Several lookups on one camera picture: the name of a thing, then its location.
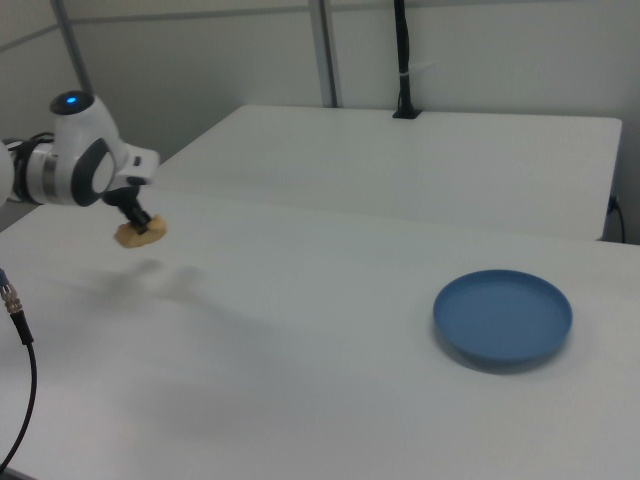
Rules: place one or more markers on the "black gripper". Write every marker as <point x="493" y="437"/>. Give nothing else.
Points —
<point x="120" y="196"/>

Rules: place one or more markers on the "tan bread piece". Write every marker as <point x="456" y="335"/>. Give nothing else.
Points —
<point x="152" y="235"/>

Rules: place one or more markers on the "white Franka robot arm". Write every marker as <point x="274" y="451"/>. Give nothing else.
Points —
<point x="80" y="150"/>

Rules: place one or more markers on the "blue round plate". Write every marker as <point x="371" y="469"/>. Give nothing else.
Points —
<point x="500" y="315"/>

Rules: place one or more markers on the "grey slanted frame post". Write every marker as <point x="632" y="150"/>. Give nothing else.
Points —
<point x="75" y="50"/>

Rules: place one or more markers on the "grey vertical frame post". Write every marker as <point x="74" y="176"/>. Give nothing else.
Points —
<point x="325" y="50"/>

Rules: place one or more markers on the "black camera pole with clamp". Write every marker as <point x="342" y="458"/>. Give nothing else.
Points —
<point x="404" y="45"/>

